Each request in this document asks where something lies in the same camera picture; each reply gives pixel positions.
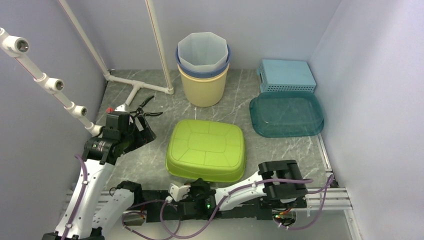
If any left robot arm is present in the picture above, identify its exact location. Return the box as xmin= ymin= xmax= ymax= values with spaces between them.
xmin=42 ymin=111 xmax=156 ymax=240

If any white PVC pipe frame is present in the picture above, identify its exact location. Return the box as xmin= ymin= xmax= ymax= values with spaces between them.
xmin=0 ymin=0 xmax=158 ymax=142

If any translucent white bucket liner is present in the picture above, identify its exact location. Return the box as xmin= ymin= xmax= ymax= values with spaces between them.
xmin=177 ymin=32 xmax=229 ymax=73

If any teal transparent tub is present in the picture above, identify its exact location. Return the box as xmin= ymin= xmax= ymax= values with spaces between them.
xmin=249 ymin=91 xmax=325 ymax=138

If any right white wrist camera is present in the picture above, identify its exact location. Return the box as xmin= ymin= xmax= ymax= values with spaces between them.
xmin=168 ymin=183 xmax=191 ymax=202

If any lime green tub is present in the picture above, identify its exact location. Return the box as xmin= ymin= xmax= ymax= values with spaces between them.
xmin=165 ymin=119 xmax=247 ymax=183

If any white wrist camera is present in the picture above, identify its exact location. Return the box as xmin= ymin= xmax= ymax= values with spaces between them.
xmin=106 ymin=103 xmax=130 ymax=114
xmin=168 ymin=183 xmax=191 ymax=202

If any blue bucket rim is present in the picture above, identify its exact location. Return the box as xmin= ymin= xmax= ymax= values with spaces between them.
xmin=175 ymin=44 xmax=232 ymax=79

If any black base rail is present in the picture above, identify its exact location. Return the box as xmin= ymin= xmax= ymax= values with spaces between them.
xmin=110 ymin=188 xmax=307 ymax=223

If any beige bucket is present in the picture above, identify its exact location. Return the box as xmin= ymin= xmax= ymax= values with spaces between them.
xmin=178 ymin=66 xmax=229 ymax=107

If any light blue perforated basket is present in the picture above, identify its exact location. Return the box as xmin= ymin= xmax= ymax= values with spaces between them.
xmin=256 ymin=59 xmax=317 ymax=93

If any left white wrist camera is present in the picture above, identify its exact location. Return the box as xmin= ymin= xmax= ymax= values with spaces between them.
xmin=106 ymin=103 xmax=130 ymax=114

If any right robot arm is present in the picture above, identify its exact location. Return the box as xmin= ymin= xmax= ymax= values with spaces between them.
xmin=168 ymin=160 xmax=313 ymax=220

